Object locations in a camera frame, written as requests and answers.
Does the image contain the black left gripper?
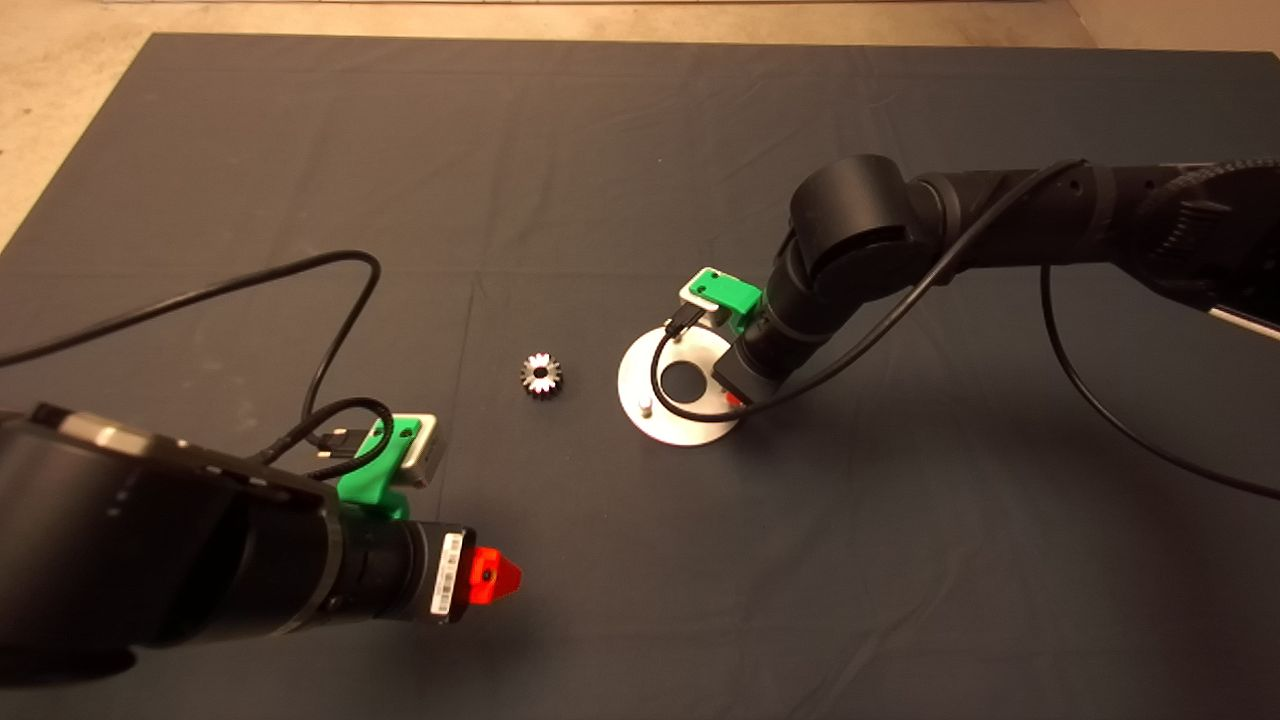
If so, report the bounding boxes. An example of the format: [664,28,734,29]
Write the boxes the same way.
[402,522,523,626]

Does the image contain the black camera cable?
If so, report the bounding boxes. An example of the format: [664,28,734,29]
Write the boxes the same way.
[0,249,396,481]
[650,158,1280,501]

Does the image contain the green left camera mount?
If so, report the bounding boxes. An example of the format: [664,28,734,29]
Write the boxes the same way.
[338,415,421,521]

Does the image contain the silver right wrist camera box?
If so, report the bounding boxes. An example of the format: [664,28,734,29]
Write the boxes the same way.
[678,278,731,331]

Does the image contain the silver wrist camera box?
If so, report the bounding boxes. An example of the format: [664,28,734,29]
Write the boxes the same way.
[388,413,439,488]
[678,278,731,331]

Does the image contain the black left camera cable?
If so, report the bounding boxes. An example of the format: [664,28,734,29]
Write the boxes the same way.
[0,249,396,481]

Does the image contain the green right camera mount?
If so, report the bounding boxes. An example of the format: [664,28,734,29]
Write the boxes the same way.
[695,267,766,336]

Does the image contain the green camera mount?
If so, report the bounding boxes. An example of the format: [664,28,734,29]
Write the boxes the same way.
[695,267,766,336]
[338,415,421,521]

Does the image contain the dark grey table cloth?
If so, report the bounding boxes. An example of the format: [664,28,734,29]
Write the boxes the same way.
[0,33,1280,720]

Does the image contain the round metal carrier plate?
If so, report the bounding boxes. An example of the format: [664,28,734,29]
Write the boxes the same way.
[617,325,746,448]

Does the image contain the small steel planetary gear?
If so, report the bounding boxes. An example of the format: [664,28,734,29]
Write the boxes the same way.
[520,352,564,399]

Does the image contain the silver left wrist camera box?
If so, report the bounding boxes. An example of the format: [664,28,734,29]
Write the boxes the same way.
[388,413,439,488]

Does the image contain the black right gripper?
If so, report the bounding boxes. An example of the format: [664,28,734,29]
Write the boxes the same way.
[712,338,791,407]

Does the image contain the black right camera cable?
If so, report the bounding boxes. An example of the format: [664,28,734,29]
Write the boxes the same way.
[650,158,1280,501]

